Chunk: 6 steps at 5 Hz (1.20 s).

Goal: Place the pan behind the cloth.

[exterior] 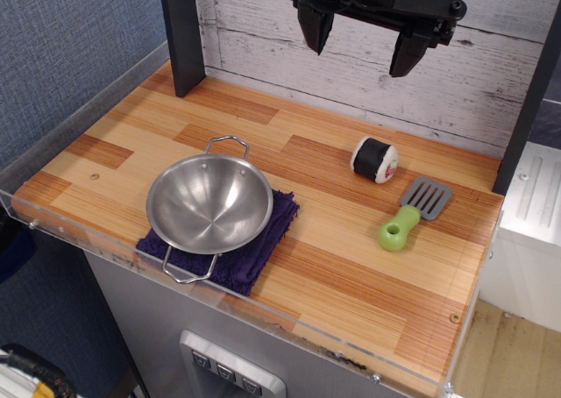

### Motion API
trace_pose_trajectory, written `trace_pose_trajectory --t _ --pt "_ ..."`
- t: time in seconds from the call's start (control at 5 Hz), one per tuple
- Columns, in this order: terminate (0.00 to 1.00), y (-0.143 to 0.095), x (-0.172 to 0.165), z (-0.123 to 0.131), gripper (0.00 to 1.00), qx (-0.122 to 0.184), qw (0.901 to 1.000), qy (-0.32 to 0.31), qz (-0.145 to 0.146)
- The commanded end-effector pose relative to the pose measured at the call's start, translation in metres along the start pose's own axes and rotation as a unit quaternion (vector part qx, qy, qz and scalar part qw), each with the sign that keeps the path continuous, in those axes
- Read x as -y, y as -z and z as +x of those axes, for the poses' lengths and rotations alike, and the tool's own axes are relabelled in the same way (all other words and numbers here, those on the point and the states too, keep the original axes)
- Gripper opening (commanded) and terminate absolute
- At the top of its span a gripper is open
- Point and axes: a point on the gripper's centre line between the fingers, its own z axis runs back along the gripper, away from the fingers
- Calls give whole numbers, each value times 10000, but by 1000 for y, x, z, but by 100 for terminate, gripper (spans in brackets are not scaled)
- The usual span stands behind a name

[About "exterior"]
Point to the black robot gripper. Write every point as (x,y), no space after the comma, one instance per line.
(316,19)

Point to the green-handled grey toy spatula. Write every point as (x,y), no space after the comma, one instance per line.
(425,199)

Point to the toy sushi roll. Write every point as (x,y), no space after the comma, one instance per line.
(374,160)

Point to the stainless steel two-handled pan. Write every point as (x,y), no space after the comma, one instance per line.
(210,204)

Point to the dark grey left post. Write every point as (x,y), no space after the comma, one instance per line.
(184,44)

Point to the white metal box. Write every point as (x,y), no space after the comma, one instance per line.
(522,274)

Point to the grey cabinet button panel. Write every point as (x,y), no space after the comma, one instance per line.
(217,372)

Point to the dark grey post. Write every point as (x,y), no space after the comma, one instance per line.
(530,107)
(184,44)

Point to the clear acrylic guard rail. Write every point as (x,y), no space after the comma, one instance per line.
(333,314)

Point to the dark grey right post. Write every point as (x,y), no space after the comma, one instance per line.
(530,107)

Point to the purple folded cloth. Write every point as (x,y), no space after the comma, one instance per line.
(237,270)

